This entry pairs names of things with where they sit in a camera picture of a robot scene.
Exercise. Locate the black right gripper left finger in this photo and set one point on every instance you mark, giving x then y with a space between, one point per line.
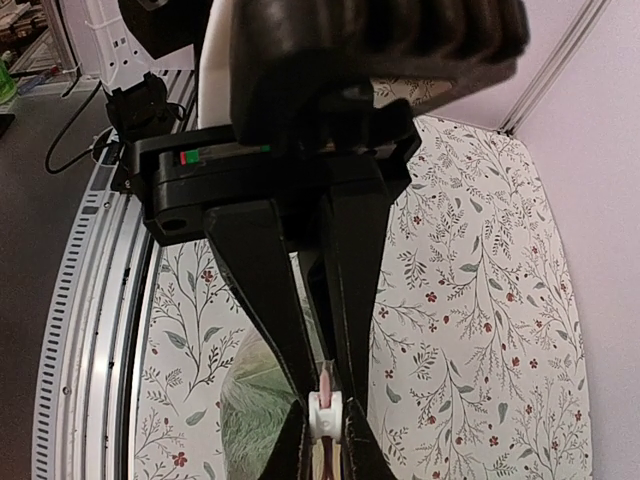
291 457

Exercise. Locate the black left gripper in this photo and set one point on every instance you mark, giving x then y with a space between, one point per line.
305 133

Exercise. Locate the left aluminium corner post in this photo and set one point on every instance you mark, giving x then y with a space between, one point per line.
559 58

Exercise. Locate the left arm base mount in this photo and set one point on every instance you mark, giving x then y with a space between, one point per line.
116 156

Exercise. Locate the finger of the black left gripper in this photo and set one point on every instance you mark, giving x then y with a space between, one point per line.
353 229
248 245

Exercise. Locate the green white bok choy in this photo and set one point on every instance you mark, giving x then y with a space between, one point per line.
255 399

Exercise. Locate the clear zip top bag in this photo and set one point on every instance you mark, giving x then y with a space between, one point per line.
322 449

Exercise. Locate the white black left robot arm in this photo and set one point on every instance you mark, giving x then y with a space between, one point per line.
171 59

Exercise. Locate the floral patterned table mat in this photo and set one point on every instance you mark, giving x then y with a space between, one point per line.
477 366

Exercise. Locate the green bottle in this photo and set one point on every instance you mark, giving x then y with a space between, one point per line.
8 87

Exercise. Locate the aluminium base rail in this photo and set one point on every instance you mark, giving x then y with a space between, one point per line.
99 413

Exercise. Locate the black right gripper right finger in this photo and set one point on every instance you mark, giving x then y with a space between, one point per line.
362 457

